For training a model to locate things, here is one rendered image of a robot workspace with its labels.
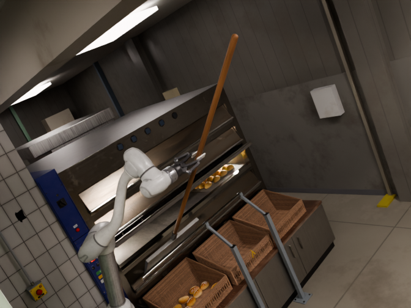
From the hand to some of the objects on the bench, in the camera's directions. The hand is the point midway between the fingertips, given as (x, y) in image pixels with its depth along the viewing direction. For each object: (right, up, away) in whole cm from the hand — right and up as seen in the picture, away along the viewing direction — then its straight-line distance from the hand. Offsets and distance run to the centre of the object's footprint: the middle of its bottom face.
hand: (198, 155), depth 226 cm
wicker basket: (+75, -73, +179) cm, 207 cm away
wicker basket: (-5, -129, +109) cm, 169 cm away
